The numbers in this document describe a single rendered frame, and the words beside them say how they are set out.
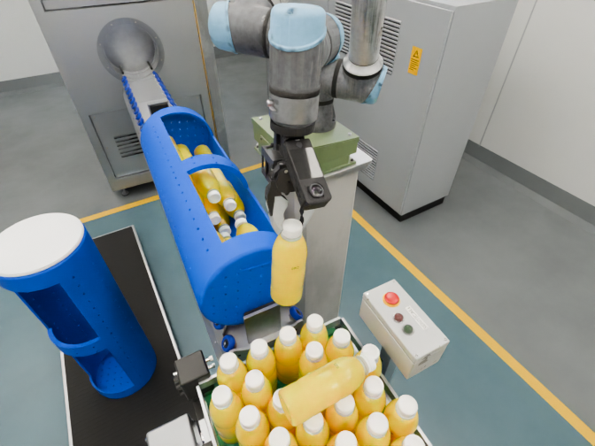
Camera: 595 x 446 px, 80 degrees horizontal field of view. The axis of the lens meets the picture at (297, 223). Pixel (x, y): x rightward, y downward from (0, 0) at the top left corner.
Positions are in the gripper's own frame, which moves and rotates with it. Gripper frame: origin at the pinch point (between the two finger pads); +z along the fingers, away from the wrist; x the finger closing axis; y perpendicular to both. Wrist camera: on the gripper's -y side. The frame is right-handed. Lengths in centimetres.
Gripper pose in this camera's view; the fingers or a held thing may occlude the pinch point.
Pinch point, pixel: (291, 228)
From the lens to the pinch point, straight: 66.0
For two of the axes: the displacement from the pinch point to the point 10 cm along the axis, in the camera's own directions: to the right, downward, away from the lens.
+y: -3.9, -5.7, 7.2
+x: -9.2, 1.9, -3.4
